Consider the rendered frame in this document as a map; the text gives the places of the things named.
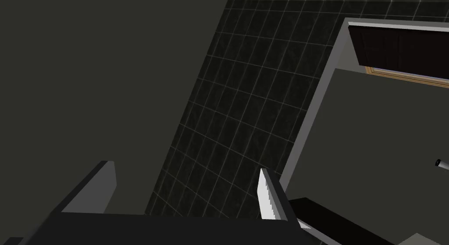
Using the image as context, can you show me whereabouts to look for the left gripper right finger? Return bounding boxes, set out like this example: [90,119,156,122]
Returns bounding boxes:
[257,167,299,222]

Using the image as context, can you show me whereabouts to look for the grey door leaf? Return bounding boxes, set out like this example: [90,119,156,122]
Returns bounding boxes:
[280,67,449,245]

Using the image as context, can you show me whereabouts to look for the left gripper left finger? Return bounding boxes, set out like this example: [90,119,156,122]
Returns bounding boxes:
[52,160,118,214]

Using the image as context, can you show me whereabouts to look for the dark brown cabinet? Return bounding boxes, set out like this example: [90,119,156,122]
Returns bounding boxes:
[348,22,449,80]

